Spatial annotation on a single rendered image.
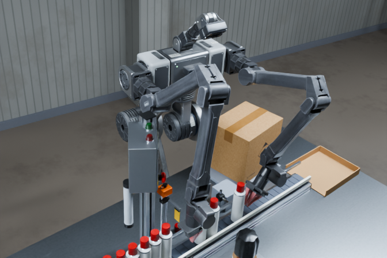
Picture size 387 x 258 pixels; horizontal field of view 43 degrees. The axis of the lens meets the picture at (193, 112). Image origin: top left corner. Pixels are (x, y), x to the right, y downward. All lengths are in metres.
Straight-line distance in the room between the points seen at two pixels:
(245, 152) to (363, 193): 0.66
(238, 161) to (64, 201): 1.64
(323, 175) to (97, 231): 1.20
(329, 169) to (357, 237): 0.49
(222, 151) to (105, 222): 0.66
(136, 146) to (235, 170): 0.93
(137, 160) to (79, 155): 2.48
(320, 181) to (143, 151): 1.25
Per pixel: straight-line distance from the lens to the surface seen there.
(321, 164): 2.77
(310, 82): 1.94
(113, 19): 4.50
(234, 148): 2.40
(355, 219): 2.49
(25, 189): 3.85
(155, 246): 1.91
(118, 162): 4.01
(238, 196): 2.14
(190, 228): 1.88
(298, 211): 2.44
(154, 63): 2.06
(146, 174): 1.69
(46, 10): 4.24
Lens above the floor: 2.42
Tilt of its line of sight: 31 degrees down
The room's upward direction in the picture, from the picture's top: 3 degrees clockwise
